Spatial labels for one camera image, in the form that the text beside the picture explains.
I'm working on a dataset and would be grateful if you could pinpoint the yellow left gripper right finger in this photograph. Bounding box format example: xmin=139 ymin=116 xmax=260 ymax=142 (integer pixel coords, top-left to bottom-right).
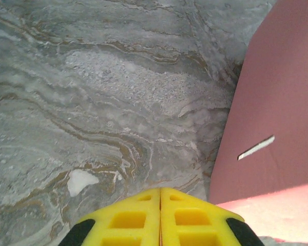
xmin=161 ymin=188 xmax=265 ymax=246

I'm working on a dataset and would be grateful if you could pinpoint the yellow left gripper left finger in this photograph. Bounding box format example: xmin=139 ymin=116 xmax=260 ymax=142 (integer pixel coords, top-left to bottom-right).
xmin=57 ymin=188 xmax=161 ymax=246

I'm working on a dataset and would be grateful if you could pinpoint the pink paper box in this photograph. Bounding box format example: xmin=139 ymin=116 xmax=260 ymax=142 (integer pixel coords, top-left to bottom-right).
xmin=209 ymin=0 xmax=308 ymax=244

